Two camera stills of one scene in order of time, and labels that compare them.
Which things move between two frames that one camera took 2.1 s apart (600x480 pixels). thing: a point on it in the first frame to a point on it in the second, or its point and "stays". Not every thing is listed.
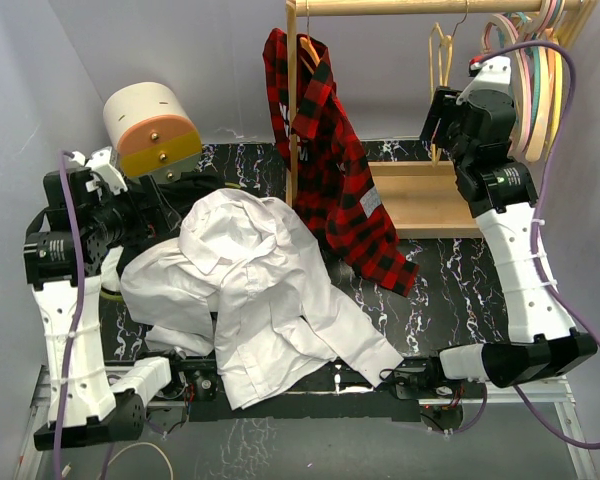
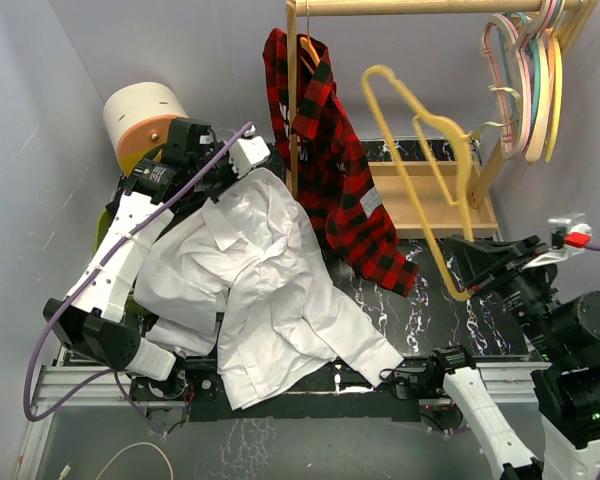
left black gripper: [139, 228] to [232, 172]
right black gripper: [443, 108] to [476, 260]
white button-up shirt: [238, 284] stays
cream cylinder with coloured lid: [154, 131] stays
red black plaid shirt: [337, 180] stays
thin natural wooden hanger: [445, 55] to [422, 118]
